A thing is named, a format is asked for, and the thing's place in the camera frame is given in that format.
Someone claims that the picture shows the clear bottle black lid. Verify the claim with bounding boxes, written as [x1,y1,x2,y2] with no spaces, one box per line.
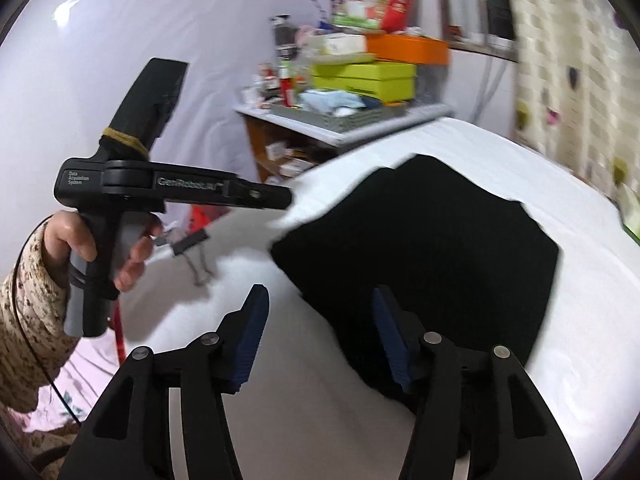
[270,14,298,61]

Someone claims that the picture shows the black binder clip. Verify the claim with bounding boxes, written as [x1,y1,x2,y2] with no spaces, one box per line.
[170,229,214,287]

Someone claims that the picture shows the green white flat box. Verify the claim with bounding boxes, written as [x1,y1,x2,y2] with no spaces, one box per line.
[617,193,640,244]

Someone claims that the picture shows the orange box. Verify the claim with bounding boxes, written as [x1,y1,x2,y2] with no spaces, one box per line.
[367,34,449,66]

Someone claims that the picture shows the lime green box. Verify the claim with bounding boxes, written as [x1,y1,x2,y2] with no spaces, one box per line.
[310,62,416,103]

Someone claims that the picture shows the left hand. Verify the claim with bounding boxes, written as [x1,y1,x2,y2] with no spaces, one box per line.
[41,209,165,293]

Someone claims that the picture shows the floral sleeved left forearm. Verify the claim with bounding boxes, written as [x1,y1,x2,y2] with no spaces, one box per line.
[1,226,78,460]

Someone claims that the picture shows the white bedside shelf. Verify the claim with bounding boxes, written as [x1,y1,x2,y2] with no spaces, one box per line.
[234,103,454,182]

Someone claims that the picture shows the black pants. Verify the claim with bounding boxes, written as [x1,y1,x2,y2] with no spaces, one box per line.
[270,155,560,411]

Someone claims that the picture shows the heart patterned cream curtain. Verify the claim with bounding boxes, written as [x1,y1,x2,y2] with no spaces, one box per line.
[509,0,639,196]

